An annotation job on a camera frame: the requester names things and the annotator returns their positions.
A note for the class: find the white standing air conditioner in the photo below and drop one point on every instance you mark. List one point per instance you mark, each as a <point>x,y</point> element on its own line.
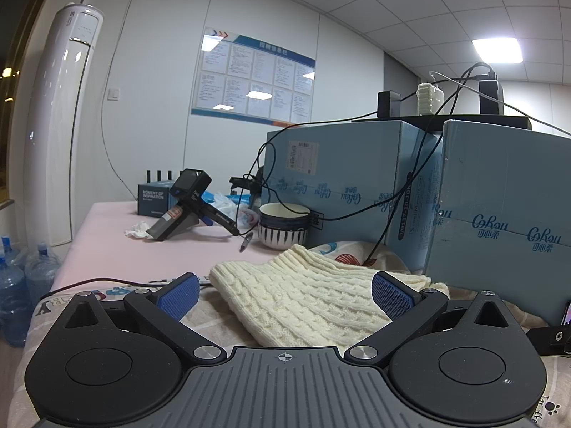
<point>58,120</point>

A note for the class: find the spare black hand-held gripper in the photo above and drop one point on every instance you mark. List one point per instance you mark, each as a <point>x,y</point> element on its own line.
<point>180,220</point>

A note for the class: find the black router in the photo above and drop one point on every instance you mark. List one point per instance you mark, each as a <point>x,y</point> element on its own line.
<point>163,180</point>

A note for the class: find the dark printed box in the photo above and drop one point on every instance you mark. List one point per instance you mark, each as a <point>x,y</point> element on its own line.
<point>154,200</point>

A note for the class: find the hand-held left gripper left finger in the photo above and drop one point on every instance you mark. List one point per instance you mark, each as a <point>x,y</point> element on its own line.
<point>178,295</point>

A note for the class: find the wall notice board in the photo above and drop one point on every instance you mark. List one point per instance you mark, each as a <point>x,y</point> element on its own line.
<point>254,76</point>

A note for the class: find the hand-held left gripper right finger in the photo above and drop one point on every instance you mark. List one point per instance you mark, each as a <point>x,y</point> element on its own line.
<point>392,297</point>

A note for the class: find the light blue cardboard boxes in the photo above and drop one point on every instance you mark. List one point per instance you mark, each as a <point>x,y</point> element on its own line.
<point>417,169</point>

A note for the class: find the ceiling light panel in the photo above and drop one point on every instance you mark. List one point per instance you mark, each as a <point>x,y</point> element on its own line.
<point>496,51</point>

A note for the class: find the cream knit sweater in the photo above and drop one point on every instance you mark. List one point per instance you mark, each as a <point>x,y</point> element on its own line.
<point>303,294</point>

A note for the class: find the white ribbed power adapter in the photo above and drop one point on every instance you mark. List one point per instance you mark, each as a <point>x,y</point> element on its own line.
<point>429,98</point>

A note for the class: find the cartoon printed bedsheet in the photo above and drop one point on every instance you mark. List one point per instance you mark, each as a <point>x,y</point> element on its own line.
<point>209,317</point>

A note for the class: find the black board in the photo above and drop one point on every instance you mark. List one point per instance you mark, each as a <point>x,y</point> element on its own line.
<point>446,120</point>

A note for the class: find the black power adapter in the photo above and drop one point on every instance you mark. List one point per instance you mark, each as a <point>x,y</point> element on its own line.
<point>389,103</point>
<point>490,96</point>

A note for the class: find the crumpled plastic bag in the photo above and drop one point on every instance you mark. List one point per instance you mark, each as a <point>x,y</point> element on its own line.
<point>223,203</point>

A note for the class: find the smartphone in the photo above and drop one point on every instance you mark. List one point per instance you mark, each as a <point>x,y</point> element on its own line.
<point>567,314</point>

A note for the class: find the striped ceramic bowl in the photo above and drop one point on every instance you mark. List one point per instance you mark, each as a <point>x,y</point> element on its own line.
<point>283,227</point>

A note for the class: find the crumpled white tissue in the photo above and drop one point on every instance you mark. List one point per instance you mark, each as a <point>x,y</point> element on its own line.
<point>138,230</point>

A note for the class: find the white light switch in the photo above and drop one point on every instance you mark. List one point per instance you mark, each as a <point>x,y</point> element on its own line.
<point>114,93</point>

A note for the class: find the black marker pen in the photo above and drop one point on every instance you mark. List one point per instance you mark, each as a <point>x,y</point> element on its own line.
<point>246,241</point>

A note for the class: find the dark window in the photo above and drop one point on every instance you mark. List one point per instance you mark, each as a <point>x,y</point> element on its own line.
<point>6,98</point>

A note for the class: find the blue water bottle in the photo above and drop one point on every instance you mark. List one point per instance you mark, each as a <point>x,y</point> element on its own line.
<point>42,272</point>
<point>8,249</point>
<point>12,303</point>

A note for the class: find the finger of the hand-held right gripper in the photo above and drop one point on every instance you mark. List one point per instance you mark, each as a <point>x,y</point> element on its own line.
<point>551,339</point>

